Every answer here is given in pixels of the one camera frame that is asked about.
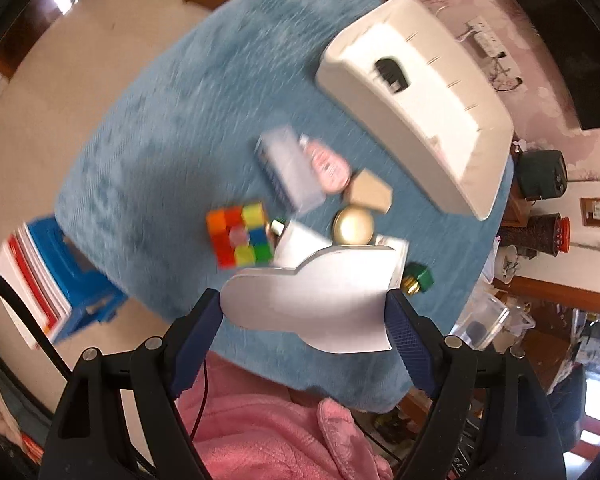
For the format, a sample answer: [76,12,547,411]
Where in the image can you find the white digital camera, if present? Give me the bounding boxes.
[272,217,331,268]

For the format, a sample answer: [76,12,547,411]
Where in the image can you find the gold ball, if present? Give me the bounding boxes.
[332,206,376,246]

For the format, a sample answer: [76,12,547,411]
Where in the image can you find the white power strip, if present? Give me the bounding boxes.
[475,32,509,61]

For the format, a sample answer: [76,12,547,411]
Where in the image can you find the multicoloured puzzle cube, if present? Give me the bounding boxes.
[205,202,276,271]

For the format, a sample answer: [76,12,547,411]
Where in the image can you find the beige wooden block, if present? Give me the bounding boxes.
[344,169,394,213]

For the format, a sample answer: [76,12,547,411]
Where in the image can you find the dark green appliance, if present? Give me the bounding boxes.
[517,149,570,200]

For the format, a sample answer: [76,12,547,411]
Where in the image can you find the pale curved board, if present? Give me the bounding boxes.
[219,246,399,355]

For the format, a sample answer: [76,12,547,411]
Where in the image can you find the white plastic bin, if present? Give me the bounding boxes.
[316,0,516,221]

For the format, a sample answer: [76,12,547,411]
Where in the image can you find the white and red stack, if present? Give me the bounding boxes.
[0,220,73,351]

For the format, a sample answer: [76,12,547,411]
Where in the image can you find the green bottle with gold cap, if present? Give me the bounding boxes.
[399,262,435,295]

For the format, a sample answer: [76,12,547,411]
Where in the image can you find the clear plastic container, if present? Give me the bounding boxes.
[447,290,511,351]

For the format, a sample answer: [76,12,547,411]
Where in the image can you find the black television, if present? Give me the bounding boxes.
[480,0,600,131]

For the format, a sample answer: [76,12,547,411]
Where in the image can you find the black cable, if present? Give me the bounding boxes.
[0,255,76,386]

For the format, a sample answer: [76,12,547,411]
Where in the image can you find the black plug cables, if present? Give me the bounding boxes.
[480,55,523,93]

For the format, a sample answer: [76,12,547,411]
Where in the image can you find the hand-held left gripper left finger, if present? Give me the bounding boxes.
[39,287,224,480]

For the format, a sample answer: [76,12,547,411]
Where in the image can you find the pink hair roller clip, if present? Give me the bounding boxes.
[298,134,352,195]

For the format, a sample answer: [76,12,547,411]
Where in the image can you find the blue plastic stool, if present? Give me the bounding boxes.
[27,215,130,346]

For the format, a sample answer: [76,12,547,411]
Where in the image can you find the dark woven jar red rim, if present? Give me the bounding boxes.
[522,212,572,260]

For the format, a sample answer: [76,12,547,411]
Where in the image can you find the blue fluffy blanket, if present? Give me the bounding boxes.
[54,0,515,413]

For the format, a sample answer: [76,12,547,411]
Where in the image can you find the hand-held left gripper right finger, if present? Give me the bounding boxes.
[384,289,567,480]

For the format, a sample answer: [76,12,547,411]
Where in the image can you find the clear plastic box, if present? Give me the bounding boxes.
[254,126,327,216]

